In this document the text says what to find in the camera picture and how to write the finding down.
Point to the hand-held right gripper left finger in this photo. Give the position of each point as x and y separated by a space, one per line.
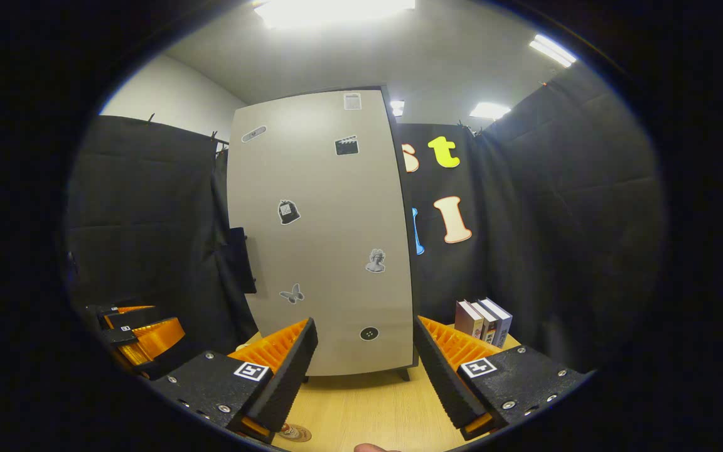
289 383

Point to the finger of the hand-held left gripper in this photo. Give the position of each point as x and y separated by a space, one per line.
139 317
154 339

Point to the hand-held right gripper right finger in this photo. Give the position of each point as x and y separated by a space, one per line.
443 383

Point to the brown round coaster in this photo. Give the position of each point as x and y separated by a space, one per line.
295 433

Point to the pink cover book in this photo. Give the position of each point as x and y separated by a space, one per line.
467 321

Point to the blue grey spine book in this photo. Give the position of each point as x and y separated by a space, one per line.
503 323

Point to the black backdrop cloth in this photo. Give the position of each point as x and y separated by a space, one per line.
148 207

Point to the ceiling light panel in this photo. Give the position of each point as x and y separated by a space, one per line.
553 50
336 11
490 111
397 108

